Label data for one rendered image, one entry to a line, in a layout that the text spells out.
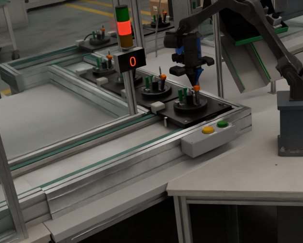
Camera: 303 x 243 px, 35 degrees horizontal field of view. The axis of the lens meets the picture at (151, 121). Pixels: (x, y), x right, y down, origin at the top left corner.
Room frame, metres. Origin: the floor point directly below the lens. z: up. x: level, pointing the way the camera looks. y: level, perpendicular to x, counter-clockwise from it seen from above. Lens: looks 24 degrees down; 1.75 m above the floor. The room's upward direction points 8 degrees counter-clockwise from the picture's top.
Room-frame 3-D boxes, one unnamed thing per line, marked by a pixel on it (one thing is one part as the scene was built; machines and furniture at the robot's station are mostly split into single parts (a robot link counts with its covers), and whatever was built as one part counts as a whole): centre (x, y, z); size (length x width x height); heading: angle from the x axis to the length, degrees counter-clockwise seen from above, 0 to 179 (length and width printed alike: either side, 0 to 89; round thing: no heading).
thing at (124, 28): (1.84, 0.05, 1.33); 0.05 x 0.05 x 0.05
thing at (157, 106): (1.87, -0.04, 0.97); 0.05 x 0.05 x 0.04; 30
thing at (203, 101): (1.83, -0.17, 0.98); 0.14 x 0.14 x 0.02
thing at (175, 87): (2.05, -0.04, 1.01); 0.24 x 0.24 x 0.13; 30
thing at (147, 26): (3.38, -0.15, 1.01); 0.24 x 0.24 x 0.13; 30
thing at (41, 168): (1.70, 0.10, 0.91); 0.84 x 0.28 x 0.10; 120
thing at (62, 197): (1.56, -0.01, 0.91); 0.89 x 0.06 x 0.11; 120
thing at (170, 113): (1.83, -0.17, 0.96); 0.24 x 0.24 x 0.02; 30
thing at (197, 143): (1.61, -0.21, 0.93); 0.21 x 0.07 x 0.06; 120
